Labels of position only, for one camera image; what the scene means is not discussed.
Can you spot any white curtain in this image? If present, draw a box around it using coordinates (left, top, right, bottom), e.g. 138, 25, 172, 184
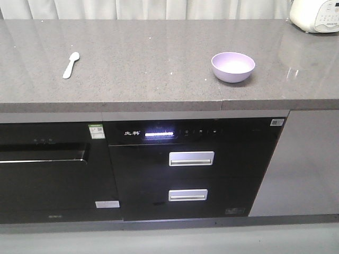
1, 0, 292, 20

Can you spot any black built-in dishwasher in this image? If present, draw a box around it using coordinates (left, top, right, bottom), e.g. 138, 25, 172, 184
1, 122, 122, 224

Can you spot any lower silver drawer handle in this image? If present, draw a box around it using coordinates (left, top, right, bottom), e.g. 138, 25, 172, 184
168, 189, 208, 202

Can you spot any white rice cooker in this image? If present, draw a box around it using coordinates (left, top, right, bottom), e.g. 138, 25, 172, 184
289, 0, 338, 33

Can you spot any silver drawer handle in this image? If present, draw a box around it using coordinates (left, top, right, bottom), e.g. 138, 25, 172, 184
168, 189, 208, 202
168, 151, 215, 167

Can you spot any black disinfection cabinet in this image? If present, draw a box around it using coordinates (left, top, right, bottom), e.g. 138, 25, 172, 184
104, 117, 284, 221

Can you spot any purple plastic bowl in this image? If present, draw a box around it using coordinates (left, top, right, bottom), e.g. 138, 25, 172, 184
211, 52, 256, 83

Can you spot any grey cabinet door right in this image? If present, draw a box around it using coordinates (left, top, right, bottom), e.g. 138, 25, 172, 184
250, 110, 338, 216

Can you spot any mint green plastic spoon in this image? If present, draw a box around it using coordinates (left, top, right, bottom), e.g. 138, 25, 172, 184
63, 52, 80, 79

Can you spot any upper silver drawer handle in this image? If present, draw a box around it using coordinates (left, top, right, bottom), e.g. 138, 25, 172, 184
168, 151, 215, 167

